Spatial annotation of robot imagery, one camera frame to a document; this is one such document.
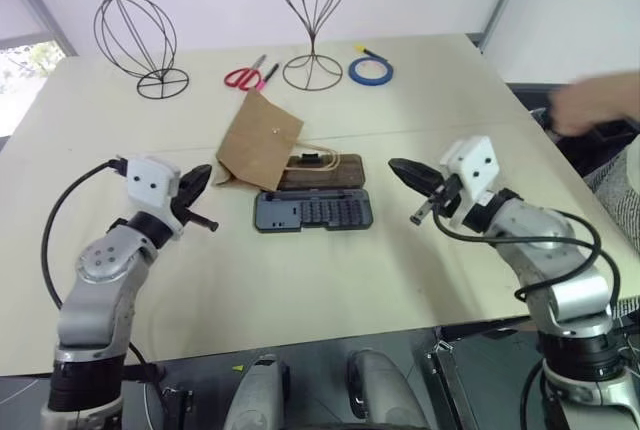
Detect grey wall corner post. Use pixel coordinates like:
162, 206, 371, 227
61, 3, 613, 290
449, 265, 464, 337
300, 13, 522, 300
478, 0, 529, 51

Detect blue tape roll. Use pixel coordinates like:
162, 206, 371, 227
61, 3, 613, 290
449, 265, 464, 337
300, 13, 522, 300
348, 55, 395, 86

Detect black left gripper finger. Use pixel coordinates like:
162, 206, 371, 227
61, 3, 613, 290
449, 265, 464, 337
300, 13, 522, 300
174, 166, 214, 208
177, 163, 213, 194

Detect grey knit clothing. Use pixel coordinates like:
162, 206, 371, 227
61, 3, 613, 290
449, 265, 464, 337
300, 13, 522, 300
582, 133, 640, 264

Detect person's bare hand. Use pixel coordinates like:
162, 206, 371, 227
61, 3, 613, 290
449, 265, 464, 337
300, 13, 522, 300
547, 71, 640, 136

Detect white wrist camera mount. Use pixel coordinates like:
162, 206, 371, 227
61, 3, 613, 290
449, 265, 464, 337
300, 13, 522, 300
119, 154, 184, 241
438, 135, 501, 231

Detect black tool bit case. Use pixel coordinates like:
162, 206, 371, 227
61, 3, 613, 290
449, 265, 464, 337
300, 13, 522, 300
253, 152, 374, 234

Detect grey window frame post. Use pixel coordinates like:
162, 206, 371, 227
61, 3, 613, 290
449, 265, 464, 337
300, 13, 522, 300
0, 0, 77, 57

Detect metal table leg frame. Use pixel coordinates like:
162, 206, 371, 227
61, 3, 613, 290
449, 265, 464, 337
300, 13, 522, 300
423, 332, 481, 430

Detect pink and black marker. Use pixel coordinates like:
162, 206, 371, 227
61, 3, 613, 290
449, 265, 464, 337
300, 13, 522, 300
256, 63, 280, 91

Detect tall black wire head stand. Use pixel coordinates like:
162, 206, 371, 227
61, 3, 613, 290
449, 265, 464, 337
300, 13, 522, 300
273, 0, 353, 92

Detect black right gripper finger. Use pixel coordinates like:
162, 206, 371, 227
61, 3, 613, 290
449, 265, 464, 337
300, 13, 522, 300
392, 165, 442, 196
388, 157, 445, 180

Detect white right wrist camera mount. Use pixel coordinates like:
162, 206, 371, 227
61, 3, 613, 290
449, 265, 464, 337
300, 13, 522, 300
438, 135, 501, 231

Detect short black wire head stand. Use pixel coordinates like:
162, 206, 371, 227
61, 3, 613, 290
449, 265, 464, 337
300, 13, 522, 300
93, 0, 190, 100

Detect red handled scissors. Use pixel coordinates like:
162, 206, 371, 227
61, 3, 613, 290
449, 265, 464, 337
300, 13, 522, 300
223, 53, 269, 91

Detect grey rounded shell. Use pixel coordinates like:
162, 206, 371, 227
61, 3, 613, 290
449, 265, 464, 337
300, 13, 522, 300
347, 348, 431, 430
222, 354, 290, 430

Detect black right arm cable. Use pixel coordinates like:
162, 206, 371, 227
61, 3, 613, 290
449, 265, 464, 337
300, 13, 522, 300
432, 209, 622, 321

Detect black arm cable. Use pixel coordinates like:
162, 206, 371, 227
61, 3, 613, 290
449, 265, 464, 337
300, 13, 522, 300
41, 158, 129, 311
432, 209, 622, 321

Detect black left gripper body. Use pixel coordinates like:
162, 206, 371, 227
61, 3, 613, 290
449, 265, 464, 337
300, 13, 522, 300
169, 197, 220, 232

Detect brown paper bag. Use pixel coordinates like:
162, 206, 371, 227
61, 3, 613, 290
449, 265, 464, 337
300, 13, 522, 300
213, 88, 342, 192

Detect yellow and black pen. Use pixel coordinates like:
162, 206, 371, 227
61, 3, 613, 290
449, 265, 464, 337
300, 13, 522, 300
354, 44, 390, 64

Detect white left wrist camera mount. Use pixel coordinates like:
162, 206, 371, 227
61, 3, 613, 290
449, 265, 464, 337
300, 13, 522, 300
119, 154, 184, 241

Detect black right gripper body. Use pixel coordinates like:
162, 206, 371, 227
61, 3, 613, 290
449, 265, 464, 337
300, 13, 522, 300
409, 174, 466, 226

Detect black storage box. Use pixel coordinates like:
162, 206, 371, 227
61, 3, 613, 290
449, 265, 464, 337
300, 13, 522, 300
507, 82, 640, 179

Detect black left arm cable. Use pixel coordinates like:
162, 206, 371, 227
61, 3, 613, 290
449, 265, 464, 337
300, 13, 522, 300
41, 158, 129, 311

